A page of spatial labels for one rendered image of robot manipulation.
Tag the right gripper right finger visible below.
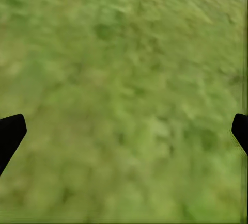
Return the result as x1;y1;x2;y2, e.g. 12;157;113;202
231;113;248;155

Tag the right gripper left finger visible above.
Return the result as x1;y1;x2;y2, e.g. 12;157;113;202
0;114;27;176

